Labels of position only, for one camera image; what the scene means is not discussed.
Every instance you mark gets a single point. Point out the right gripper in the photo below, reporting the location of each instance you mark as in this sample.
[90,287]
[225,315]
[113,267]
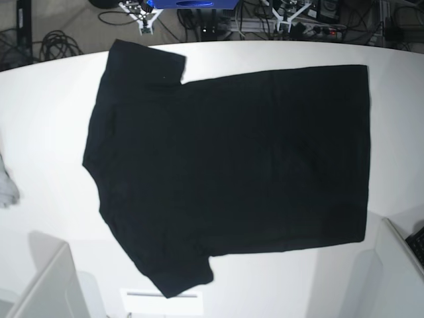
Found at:
[140,9]

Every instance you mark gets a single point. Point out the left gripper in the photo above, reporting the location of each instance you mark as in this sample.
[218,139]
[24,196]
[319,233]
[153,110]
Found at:
[286,11]

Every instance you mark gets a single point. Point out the black T-shirt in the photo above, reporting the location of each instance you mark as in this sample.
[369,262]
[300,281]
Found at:
[268,161]

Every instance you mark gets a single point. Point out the blue box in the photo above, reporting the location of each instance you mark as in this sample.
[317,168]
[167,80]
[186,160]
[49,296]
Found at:
[193,4]

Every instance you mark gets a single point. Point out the white power strip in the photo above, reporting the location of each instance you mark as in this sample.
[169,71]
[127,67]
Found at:
[249,25]

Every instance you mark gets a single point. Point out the black flat panel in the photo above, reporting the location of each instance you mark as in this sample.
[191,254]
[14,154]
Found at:
[24,23]

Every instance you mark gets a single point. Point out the grey cloth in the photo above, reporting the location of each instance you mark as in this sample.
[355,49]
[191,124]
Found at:
[8,190]

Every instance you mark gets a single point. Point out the black keyboard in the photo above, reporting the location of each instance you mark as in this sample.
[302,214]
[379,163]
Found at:
[416,244]

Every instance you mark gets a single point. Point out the white label plate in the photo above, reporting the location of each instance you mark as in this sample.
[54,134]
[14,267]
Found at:
[152,302]

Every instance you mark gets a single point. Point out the white bin left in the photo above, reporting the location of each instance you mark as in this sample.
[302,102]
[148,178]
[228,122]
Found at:
[39,278]

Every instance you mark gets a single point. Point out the white bin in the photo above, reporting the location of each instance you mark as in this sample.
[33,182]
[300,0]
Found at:
[39,278]
[387,280]

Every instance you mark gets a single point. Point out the white bin right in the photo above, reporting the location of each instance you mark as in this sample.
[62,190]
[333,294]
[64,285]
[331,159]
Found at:
[387,280]

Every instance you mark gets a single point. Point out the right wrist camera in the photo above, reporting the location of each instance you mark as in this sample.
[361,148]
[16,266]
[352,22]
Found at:
[145,29]

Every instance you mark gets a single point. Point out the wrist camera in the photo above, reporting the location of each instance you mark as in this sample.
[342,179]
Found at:
[283,26]
[145,29]

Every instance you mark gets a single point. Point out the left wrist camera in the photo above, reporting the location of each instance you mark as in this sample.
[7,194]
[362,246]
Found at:
[283,26]

